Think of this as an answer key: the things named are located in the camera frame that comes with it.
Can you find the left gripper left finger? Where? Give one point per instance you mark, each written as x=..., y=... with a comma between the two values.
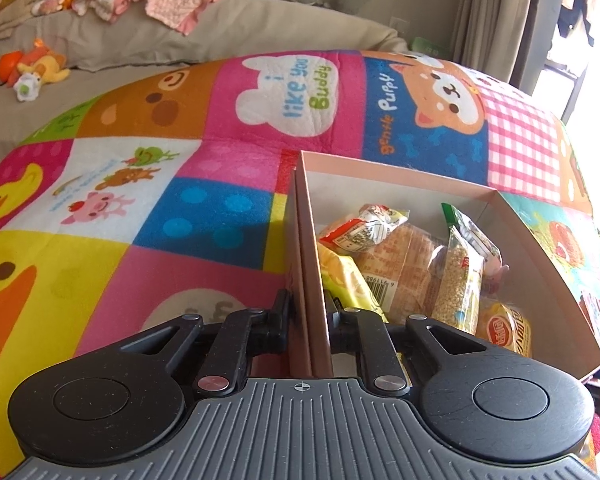
x=230, y=346

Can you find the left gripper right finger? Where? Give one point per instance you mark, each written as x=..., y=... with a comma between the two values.
x=364, y=335

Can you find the marshmallow candy bag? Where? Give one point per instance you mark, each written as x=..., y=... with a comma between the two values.
x=369, y=227

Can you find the sesame snack bar packet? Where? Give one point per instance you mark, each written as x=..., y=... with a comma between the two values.
x=457, y=303

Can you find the yellow long snack bar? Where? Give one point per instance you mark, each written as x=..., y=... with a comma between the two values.
x=505, y=326

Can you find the pink cardboard box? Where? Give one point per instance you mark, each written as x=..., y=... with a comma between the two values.
x=326, y=188

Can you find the cartoon biscuit ball bag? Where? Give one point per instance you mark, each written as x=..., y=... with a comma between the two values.
x=494, y=267

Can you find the colourful cartoon play mat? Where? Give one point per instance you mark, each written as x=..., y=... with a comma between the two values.
x=169, y=194

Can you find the orange yellow plush toy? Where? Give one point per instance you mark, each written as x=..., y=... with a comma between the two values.
x=27, y=72

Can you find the beige sofa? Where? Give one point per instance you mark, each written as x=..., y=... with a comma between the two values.
x=105, y=56

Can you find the beige curtain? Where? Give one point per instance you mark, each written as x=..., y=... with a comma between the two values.
x=487, y=35

